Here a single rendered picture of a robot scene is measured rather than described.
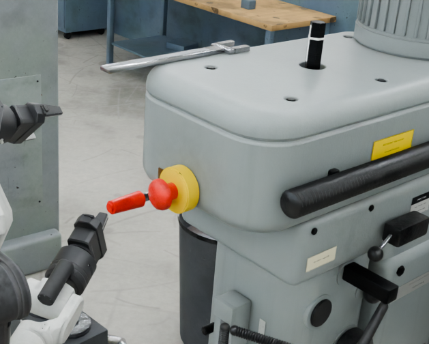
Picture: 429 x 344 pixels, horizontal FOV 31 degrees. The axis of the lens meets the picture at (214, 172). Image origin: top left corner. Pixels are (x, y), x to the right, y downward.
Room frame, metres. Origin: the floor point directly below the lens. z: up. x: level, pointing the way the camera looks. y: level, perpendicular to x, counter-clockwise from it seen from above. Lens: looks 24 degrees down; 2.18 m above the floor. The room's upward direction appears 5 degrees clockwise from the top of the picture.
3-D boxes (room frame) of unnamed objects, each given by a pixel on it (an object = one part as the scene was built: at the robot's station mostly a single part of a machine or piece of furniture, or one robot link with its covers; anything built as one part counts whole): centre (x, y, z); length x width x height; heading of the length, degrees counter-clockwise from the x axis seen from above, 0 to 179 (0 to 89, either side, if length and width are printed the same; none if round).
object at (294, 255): (1.06, -0.15, 1.68); 0.34 x 0.24 x 0.10; 134
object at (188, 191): (0.87, 0.04, 1.76); 0.06 x 0.02 x 0.06; 44
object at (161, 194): (0.86, 0.06, 1.76); 0.04 x 0.03 x 0.04; 44
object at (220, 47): (1.01, 0.06, 1.89); 0.24 x 0.04 x 0.01; 136
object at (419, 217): (0.98, -0.26, 1.66); 0.12 x 0.04 x 0.04; 134
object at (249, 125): (1.04, -0.13, 1.81); 0.47 x 0.26 x 0.16; 134
